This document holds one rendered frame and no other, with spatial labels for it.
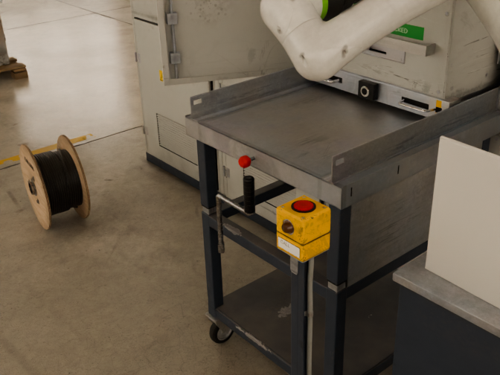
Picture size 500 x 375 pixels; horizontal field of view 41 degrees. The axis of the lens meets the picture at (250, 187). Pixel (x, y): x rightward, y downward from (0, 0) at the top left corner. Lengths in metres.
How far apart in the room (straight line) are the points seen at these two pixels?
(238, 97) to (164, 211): 1.29
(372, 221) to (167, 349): 0.99
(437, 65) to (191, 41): 0.83
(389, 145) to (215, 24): 0.84
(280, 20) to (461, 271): 0.63
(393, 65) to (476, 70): 0.22
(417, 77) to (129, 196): 1.86
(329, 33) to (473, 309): 0.61
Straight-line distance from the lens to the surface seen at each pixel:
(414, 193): 1.80
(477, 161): 1.26
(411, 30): 1.88
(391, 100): 1.96
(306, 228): 1.29
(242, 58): 2.29
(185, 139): 3.29
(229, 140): 1.79
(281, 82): 2.11
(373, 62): 1.99
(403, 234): 1.84
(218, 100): 1.96
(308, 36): 1.40
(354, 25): 1.40
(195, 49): 2.25
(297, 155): 1.67
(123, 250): 2.93
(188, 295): 2.61
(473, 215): 1.30
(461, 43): 1.86
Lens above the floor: 1.55
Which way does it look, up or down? 27 degrees down
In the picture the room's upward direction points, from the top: 2 degrees counter-clockwise
